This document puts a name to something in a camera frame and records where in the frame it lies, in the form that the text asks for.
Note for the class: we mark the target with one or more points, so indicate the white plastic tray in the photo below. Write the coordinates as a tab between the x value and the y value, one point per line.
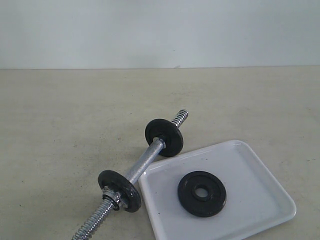
255	201

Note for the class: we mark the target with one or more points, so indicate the chrome threaded dumbbell bar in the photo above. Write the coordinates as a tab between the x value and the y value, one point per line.
90	226

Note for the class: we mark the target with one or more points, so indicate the black weight plate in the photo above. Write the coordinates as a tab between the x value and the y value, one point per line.
201	194
167	131
118	183

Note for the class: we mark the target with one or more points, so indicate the chrome star collar nut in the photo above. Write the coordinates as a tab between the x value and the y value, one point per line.
114	197

